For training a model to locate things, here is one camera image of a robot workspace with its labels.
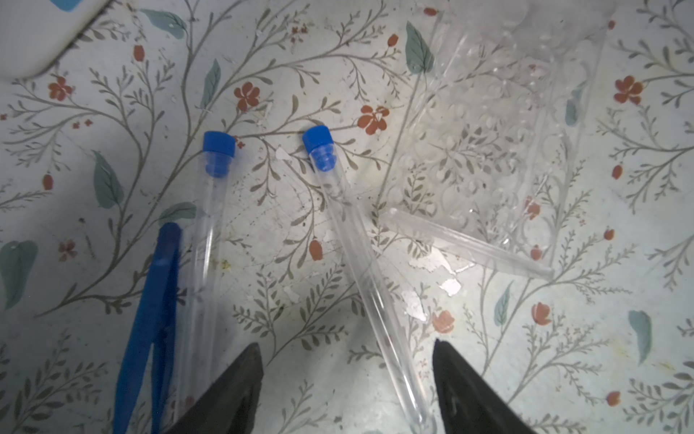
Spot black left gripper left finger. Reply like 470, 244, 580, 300
168, 343, 264, 434

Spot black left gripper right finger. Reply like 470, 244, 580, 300
432, 340, 533, 434

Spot blue plastic tweezers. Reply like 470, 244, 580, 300
112, 222, 182, 433

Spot blue capped test tube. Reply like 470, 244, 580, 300
173, 131, 236, 422
302, 126, 437, 433

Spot clear test tube rack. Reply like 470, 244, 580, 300
381, 1, 617, 280

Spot white plastic storage bin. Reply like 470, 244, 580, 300
1, 0, 108, 81

